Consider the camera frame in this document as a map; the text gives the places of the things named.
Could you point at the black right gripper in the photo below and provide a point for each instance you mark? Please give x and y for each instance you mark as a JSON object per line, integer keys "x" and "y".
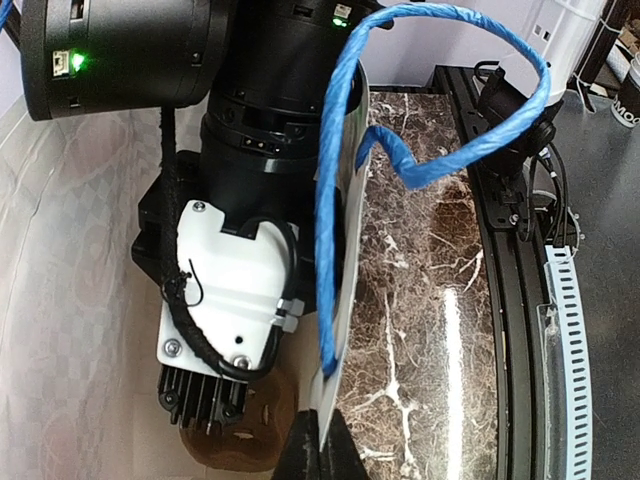
{"x": 241, "y": 194}

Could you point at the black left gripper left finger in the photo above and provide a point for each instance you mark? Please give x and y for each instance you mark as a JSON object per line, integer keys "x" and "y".
{"x": 300, "y": 458}

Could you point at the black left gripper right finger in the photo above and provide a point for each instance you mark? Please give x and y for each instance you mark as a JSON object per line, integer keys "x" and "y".
{"x": 339, "y": 457}

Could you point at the brown cardboard cup carrier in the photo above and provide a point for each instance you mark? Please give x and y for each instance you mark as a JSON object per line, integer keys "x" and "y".
{"x": 240, "y": 429}

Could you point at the blue checkered paper bag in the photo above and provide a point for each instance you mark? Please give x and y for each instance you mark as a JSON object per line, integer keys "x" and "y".
{"x": 180, "y": 130}

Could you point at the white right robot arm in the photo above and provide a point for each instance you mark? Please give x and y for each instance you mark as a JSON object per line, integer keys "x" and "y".
{"x": 261, "y": 68}

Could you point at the black front rail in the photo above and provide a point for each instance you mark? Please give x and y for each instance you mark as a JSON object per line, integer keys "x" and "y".
{"x": 512, "y": 242}

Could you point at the white slotted cable duct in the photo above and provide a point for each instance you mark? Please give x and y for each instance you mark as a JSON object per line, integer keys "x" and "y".
{"x": 576, "y": 439}

